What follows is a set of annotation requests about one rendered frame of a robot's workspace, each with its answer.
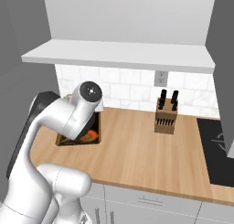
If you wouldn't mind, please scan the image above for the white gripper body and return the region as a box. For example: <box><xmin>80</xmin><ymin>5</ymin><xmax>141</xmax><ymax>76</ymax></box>
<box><xmin>96</xmin><ymin>97</ymin><xmax>105</xmax><ymax>113</ymax></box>

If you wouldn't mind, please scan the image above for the grey tall cabinet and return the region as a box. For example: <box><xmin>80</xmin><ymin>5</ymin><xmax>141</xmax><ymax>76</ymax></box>
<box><xmin>0</xmin><ymin>0</ymin><xmax>61</xmax><ymax>192</ymax></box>

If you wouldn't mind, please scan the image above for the wooden knife block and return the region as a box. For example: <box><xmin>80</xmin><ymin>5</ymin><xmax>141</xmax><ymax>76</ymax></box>
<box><xmin>154</xmin><ymin>97</ymin><xmax>179</xmax><ymax>134</ymax></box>

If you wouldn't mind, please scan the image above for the grey cupboard door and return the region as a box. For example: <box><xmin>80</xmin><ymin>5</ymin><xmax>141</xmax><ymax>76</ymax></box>
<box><xmin>80</xmin><ymin>196</ymin><xmax>107</xmax><ymax>224</ymax></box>
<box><xmin>104</xmin><ymin>200</ymin><xmax>197</xmax><ymax>224</ymax></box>

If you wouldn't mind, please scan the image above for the black hob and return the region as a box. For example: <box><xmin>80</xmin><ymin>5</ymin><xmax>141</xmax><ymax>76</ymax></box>
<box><xmin>196</xmin><ymin>117</ymin><xmax>234</xmax><ymax>188</ymax></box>

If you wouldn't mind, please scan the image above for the grey drawer front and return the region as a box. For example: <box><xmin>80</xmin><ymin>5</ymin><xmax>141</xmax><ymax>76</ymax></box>
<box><xmin>103</xmin><ymin>184</ymin><xmax>203</xmax><ymax>219</ymax></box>
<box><xmin>195</xmin><ymin>201</ymin><xmax>234</xmax><ymax>224</ymax></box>

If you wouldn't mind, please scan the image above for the grey range hood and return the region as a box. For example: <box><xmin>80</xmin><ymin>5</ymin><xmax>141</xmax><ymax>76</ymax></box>
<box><xmin>205</xmin><ymin>0</ymin><xmax>234</xmax><ymax>159</ymax></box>

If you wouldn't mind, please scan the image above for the white wall shelf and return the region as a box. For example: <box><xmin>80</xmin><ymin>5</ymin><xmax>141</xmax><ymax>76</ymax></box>
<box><xmin>20</xmin><ymin>38</ymin><xmax>217</xmax><ymax>75</ymax></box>

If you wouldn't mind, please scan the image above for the grey wall outlet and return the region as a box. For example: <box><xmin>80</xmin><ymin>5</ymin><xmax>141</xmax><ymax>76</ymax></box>
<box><xmin>154</xmin><ymin>69</ymin><xmax>168</xmax><ymax>88</ymax></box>

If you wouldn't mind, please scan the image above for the grey drawer handle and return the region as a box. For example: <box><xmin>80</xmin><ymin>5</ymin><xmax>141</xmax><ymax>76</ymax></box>
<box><xmin>137</xmin><ymin>196</ymin><xmax>163</xmax><ymax>205</ymax></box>

